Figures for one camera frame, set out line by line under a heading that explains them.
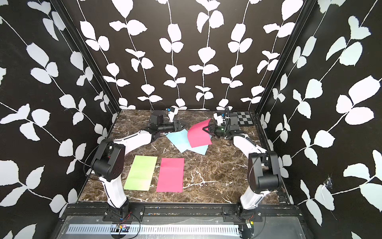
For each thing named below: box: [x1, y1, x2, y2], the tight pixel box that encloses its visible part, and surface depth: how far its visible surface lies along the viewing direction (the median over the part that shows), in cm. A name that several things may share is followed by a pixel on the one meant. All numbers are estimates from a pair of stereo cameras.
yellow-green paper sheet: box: [123, 155, 158, 191], surface depth 91 cm
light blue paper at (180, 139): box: [165, 128, 204, 155], surface depth 102 cm
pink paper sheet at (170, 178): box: [156, 157, 185, 193], surface depth 90 cm
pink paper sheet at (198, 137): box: [187, 118, 213, 148], surface depth 92 cm
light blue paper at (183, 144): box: [177, 138, 209, 155], surface depth 100 cm
